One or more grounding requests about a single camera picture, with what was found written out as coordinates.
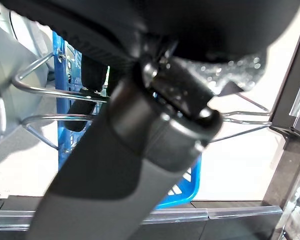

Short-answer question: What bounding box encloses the dark left robot hand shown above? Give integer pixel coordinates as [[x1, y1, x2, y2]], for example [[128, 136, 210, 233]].
[[2, 0, 300, 240]]

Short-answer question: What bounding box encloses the blue plastic shopping basket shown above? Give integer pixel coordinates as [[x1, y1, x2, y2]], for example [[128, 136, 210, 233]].
[[51, 29, 203, 210]]

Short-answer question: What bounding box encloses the grey robot body shell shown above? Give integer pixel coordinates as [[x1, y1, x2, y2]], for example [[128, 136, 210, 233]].
[[0, 11, 59, 172]]

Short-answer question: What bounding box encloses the dark store shelf upright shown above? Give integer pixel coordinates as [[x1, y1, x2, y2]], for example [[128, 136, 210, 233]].
[[262, 0, 300, 240]]

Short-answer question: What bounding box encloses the clear plastic price rail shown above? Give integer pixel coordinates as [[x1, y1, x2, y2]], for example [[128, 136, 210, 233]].
[[0, 206, 284, 231]]

